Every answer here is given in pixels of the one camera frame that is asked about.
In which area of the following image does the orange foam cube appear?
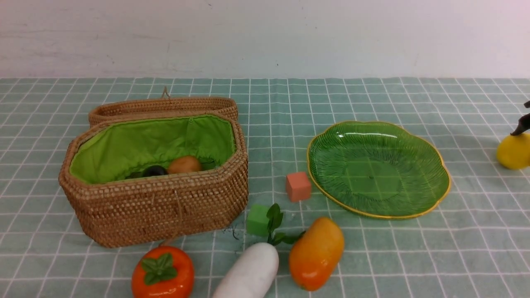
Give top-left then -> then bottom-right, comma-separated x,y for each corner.
286,172 -> 312,202

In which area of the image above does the woven rattan basket green lining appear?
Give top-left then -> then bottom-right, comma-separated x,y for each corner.
59,112 -> 249,248

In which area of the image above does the yellow lemon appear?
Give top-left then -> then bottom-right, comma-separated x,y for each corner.
496,133 -> 530,170

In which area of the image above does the dark purple eggplant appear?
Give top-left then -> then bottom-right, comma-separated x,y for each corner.
142,165 -> 168,178

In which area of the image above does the green foam cube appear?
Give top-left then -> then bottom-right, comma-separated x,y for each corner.
246,204 -> 270,237

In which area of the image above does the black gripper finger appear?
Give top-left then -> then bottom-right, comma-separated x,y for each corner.
510,113 -> 530,136

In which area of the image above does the green glass leaf plate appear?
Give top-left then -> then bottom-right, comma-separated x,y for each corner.
306,121 -> 452,219

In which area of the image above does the orange persimmon green leaf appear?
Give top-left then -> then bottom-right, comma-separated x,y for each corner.
131,246 -> 195,298

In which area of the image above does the white radish with leaves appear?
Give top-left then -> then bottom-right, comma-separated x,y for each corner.
212,203 -> 303,298

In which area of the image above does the orange yellow mango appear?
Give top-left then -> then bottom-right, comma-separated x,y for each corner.
289,217 -> 345,292

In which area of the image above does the brown potato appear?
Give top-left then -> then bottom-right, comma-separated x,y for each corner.
167,155 -> 202,174

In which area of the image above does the woven rattan basket lid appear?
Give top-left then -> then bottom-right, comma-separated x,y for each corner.
88,87 -> 239,127

